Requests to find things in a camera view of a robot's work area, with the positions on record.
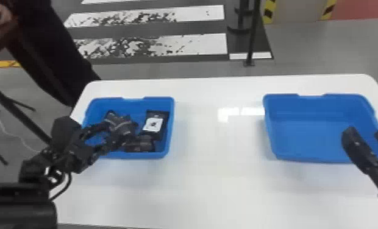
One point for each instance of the blue tray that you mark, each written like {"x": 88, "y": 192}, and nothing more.
{"x": 307, "y": 128}
{"x": 128, "y": 105}

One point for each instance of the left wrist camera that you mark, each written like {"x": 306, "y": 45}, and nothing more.
{"x": 64, "y": 131}

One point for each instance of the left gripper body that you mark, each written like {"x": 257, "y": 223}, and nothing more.
{"x": 78, "y": 153}

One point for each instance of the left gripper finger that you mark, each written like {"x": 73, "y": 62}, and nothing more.
{"x": 110, "y": 147}
{"x": 96, "y": 128}

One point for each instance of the person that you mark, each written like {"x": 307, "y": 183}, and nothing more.
{"x": 45, "y": 48}

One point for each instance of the yellow black striped post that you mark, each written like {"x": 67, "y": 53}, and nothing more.
{"x": 328, "y": 8}
{"x": 269, "y": 11}

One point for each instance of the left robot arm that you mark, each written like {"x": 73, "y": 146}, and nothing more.
{"x": 16, "y": 207}

